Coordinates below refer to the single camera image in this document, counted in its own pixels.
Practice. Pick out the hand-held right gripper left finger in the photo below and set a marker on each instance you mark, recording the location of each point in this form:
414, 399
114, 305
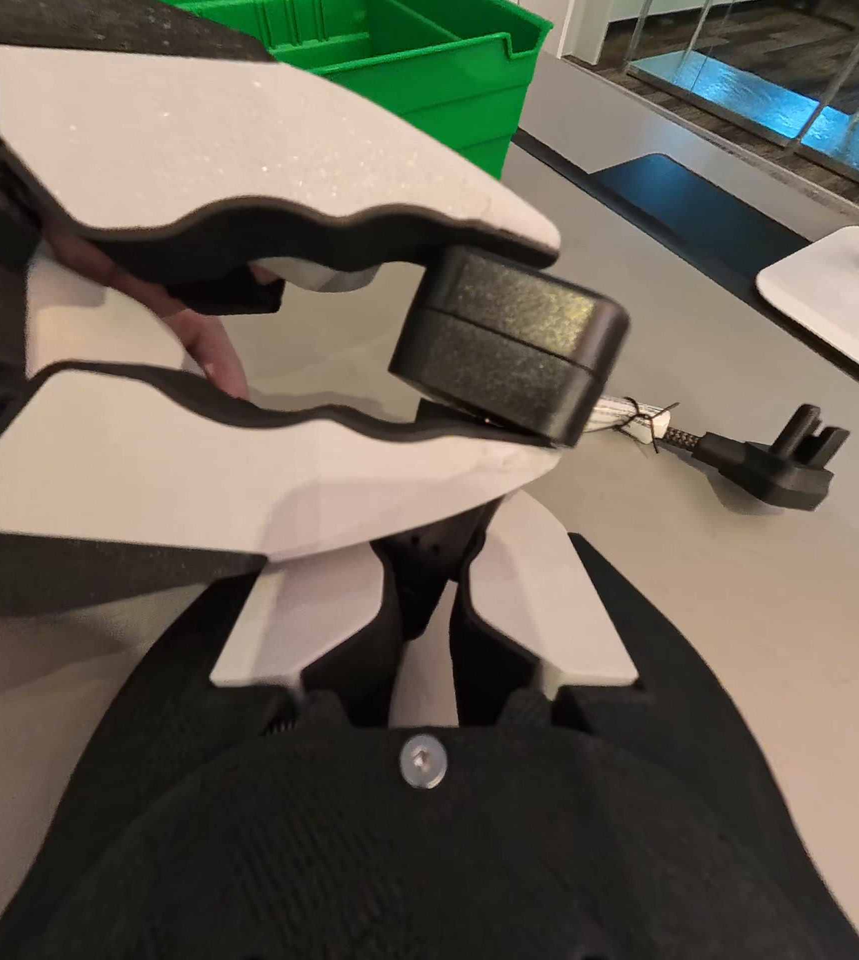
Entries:
302, 622

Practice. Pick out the black ribbed power plug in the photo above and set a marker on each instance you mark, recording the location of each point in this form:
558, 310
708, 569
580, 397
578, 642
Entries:
433, 570

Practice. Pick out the green plastic bin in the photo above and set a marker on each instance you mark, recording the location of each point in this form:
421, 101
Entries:
414, 75

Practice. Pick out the person's left hand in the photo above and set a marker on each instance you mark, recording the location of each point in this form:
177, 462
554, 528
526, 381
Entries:
204, 337

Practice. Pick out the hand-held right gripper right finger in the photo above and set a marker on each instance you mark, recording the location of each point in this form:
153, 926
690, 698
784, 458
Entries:
549, 600

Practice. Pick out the glass railing panel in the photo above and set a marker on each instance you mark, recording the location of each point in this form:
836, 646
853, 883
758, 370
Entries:
759, 75

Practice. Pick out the white document stand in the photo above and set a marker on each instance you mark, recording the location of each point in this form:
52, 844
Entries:
842, 300

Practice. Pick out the black power strip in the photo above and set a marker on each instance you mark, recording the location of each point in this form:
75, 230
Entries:
512, 345

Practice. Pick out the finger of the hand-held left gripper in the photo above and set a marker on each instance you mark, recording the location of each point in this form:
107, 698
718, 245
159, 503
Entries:
249, 142
212, 465

